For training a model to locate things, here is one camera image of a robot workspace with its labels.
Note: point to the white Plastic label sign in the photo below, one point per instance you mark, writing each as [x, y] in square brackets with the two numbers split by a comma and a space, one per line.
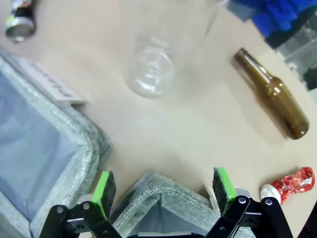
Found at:
[53, 83]

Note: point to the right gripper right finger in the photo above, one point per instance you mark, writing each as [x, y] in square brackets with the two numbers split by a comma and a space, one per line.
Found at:
[230, 210]

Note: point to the brown glass bottle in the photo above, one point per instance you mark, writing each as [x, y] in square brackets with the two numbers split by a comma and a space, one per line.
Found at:
[280, 96]

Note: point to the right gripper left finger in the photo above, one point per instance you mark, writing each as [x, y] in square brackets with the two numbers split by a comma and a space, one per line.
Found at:
[99, 213]

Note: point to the large clear plastic bottle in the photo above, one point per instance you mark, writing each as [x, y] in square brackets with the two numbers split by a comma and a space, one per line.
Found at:
[151, 72]

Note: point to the grey fabric Can basket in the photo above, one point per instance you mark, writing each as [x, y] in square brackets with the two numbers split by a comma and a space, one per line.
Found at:
[161, 198]

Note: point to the crushed red soda can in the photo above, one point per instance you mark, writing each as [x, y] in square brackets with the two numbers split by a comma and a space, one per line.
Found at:
[289, 184]

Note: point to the person in blue hoodie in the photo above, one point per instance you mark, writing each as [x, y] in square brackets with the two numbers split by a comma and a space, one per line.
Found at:
[275, 12]

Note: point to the white Can label sign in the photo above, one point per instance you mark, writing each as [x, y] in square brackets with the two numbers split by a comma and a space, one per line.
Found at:
[210, 196]

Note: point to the dark blue soda can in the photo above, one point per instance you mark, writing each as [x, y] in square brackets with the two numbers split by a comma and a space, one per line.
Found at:
[21, 22]

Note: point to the grey fabric Plastic basket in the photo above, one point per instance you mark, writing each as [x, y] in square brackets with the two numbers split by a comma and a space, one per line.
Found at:
[37, 138]

